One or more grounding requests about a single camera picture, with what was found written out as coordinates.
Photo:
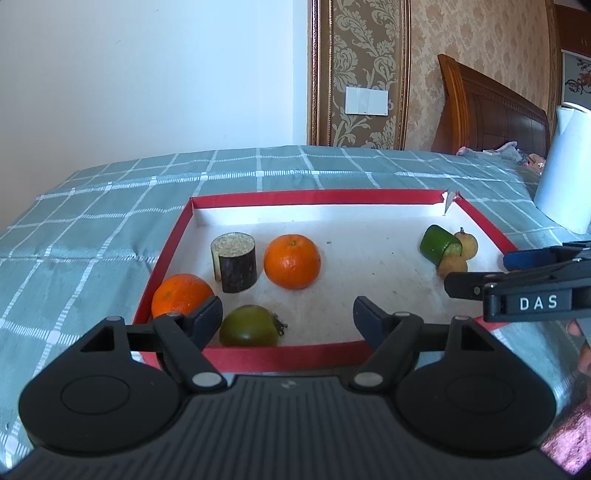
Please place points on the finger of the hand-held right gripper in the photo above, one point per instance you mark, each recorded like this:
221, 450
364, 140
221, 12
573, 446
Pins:
466, 284
524, 261

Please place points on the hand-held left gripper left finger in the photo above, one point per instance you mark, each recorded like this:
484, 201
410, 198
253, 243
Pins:
205, 318

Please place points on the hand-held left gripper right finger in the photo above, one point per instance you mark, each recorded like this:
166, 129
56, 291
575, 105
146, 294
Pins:
369, 318

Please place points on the brown longan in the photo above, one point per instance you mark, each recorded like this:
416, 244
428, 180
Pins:
468, 244
455, 266

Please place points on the orange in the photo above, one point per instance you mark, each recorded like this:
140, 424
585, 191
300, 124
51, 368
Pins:
180, 295
292, 261

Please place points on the green persimmon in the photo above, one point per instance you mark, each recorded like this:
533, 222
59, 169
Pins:
247, 327

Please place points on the green sugarcane piece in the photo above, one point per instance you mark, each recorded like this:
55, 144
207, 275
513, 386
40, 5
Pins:
436, 242

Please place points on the dark sugarcane piece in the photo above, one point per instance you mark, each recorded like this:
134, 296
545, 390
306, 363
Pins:
235, 267

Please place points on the red shallow cardboard box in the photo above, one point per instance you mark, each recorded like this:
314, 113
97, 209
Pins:
369, 258

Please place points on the person's right hand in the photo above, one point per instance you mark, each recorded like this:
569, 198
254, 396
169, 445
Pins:
575, 328

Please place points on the white electric kettle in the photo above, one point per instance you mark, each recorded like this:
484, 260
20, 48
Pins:
565, 175

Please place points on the pink cloth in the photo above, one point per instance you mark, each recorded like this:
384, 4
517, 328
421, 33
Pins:
536, 162
465, 151

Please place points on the grey cloth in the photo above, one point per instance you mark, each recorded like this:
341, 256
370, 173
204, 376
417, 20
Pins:
510, 151

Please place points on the person's pink clothing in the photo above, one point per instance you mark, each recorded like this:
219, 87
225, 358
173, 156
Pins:
568, 438

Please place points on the wooden headboard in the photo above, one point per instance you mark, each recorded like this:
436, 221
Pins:
494, 115

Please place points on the green plaid blanket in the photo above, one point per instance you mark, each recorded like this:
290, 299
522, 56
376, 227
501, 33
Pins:
92, 221

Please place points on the framed wall picture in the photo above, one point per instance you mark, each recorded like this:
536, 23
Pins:
577, 78

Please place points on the white wall switch panel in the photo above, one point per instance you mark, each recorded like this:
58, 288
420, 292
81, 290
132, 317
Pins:
367, 100

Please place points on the gold wall moulding frame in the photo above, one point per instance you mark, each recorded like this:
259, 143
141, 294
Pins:
318, 69

